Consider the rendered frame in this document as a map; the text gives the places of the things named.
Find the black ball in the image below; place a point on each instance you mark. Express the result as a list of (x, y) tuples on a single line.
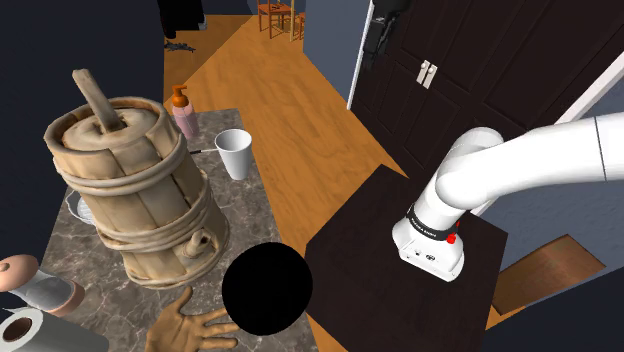
[(267, 288)]

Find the wooden butter churn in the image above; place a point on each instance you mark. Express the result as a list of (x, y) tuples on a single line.
[(141, 195)]

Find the silver grinder with copper knob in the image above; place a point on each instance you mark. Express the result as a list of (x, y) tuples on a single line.
[(46, 292)]

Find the white paper roll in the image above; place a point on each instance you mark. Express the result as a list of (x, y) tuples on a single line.
[(53, 339)]

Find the grey strainer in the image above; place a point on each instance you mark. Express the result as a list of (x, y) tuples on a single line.
[(78, 208)]

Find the pink soap dispenser orange pump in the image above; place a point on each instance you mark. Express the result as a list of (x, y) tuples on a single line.
[(186, 119)]

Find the dark wooden double door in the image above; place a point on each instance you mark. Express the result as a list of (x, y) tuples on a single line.
[(487, 53)]

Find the tan hand sculpture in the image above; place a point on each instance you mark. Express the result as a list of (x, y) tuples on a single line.
[(178, 334)]

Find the wooden chair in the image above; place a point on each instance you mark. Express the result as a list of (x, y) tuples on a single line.
[(273, 17)]

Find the white cup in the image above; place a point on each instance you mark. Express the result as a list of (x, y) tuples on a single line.
[(235, 156)]

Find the dark robot stand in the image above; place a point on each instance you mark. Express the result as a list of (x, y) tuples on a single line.
[(370, 292)]

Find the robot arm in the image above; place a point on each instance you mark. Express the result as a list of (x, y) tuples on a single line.
[(526, 156)]

